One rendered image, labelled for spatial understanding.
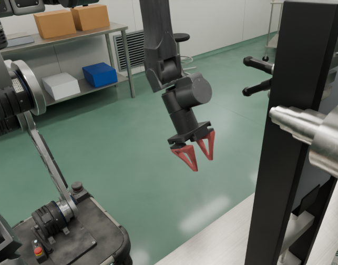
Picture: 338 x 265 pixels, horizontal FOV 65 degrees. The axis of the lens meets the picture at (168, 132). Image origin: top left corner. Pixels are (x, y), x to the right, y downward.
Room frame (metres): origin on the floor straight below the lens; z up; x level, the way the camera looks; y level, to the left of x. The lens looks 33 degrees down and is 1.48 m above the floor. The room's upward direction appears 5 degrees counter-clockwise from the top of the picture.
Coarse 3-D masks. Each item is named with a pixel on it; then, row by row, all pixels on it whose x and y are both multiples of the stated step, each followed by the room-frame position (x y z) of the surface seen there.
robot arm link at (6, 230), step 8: (0, 216) 0.25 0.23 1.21; (0, 224) 0.23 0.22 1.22; (8, 224) 0.25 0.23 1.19; (0, 232) 0.22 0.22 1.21; (8, 232) 0.22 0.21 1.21; (8, 240) 0.21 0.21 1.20; (16, 240) 0.22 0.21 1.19; (0, 248) 0.20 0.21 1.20; (8, 248) 0.21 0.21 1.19; (16, 248) 0.22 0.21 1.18; (0, 256) 0.20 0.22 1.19; (8, 256) 0.21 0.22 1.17; (16, 256) 0.22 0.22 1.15
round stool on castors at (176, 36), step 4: (176, 36) 3.74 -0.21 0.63; (180, 36) 3.72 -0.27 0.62; (184, 36) 3.70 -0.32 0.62; (188, 36) 3.71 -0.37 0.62; (176, 40) 3.61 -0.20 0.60; (180, 40) 3.61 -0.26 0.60; (184, 40) 3.63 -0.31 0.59; (180, 56) 3.96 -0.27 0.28; (184, 56) 3.94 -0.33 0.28; (188, 56) 3.91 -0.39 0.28; (192, 60) 3.71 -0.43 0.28; (184, 64) 3.58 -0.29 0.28; (188, 68) 3.80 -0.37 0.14; (192, 68) 3.81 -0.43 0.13; (196, 68) 3.83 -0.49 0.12; (184, 72) 3.66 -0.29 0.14
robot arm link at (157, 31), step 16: (144, 0) 0.60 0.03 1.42; (160, 0) 0.59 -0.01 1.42; (144, 16) 0.61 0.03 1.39; (160, 16) 0.59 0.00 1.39; (144, 32) 0.61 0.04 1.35; (160, 32) 0.58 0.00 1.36; (144, 48) 0.60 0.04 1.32; (160, 48) 0.58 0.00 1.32; (176, 48) 0.61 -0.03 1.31; (144, 64) 0.61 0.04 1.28; (160, 64) 0.57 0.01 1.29; (176, 64) 0.60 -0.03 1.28; (160, 80) 0.57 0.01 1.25
